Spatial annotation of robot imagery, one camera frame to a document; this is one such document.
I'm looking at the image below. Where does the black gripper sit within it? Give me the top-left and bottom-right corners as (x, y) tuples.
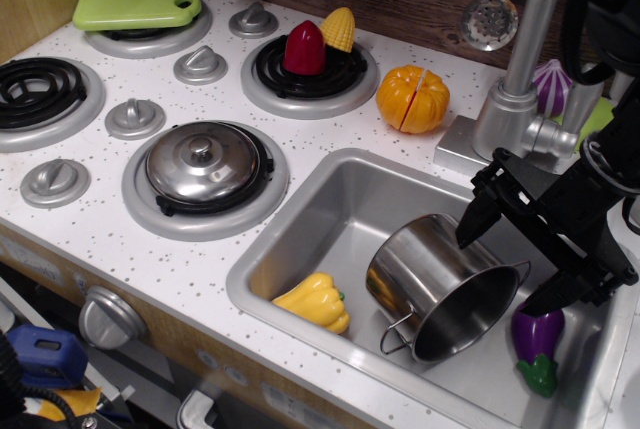
(455, 148), (639, 316)

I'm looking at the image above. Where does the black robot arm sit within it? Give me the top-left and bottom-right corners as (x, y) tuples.
(456, 0), (639, 317)

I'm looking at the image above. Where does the grey sink basin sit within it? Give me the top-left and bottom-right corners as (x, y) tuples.
(227, 149), (639, 428)

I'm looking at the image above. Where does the stainless steel pot lid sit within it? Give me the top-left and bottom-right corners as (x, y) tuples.
(145, 121), (267, 207)

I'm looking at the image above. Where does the purple toy eggplant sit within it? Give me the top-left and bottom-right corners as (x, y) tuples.
(511, 303), (565, 398)

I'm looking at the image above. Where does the silver toy faucet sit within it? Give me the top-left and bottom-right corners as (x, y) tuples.
(434, 0), (604, 176)

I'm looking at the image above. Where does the light green toy item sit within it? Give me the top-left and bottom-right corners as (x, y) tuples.
(554, 97), (613, 158)

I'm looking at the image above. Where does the purple toy garlic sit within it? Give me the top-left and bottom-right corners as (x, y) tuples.
(532, 59), (572, 118)

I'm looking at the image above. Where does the orange toy pumpkin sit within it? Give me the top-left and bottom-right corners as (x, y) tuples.
(376, 65), (450, 134)

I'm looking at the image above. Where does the yellow toy bell pepper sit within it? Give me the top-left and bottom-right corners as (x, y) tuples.
(272, 272), (351, 334)

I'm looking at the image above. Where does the hanging silver strainer spoon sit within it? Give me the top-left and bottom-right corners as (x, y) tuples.
(460, 0), (519, 52)

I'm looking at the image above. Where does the back right stove burner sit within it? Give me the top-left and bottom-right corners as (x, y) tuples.
(240, 35), (380, 120)

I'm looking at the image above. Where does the stove burner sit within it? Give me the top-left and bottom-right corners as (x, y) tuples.
(240, 35), (380, 120)
(84, 3), (213, 59)
(1, 57), (106, 153)
(122, 121), (289, 242)

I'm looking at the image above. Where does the yellow toy corn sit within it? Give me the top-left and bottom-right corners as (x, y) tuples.
(320, 7), (355, 53)

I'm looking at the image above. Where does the red toy pepper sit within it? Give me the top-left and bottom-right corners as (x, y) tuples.
(282, 20), (326, 76)

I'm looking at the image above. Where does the front right stove burner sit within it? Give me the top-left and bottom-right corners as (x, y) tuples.
(122, 121), (289, 242)

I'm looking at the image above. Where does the silver stove knob back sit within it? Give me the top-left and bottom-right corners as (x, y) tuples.
(228, 2), (279, 39)

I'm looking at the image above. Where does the silver stove knob middle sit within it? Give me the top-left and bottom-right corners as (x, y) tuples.
(173, 45), (228, 85)

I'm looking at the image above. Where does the silver stove knob centre-left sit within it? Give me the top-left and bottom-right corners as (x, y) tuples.
(105, 98), (166, 140)

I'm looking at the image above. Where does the silver oven dial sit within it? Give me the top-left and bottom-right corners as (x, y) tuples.
(78, 286), (147, 350)

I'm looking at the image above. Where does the back left stove burner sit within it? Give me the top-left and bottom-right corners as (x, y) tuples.
(84, 3), (213, 59)

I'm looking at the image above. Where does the silver stove knob front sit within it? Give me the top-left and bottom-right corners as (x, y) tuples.
(20, 159), (91, 209)

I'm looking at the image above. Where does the blue clamp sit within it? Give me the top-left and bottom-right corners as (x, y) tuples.
(6, 325), (88, 389)

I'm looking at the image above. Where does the green cutting board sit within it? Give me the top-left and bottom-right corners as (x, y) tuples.
(72, 0), (202, 31)

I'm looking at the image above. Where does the front left stove burner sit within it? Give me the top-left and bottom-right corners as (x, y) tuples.
(1, 57), (106, 153)

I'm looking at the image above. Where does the silver oven door handle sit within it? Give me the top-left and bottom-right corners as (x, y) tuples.
(176, 389), (219, 429)

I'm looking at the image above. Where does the black coiled cable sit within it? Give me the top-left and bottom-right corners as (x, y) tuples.
(0, 331), (86, 429)

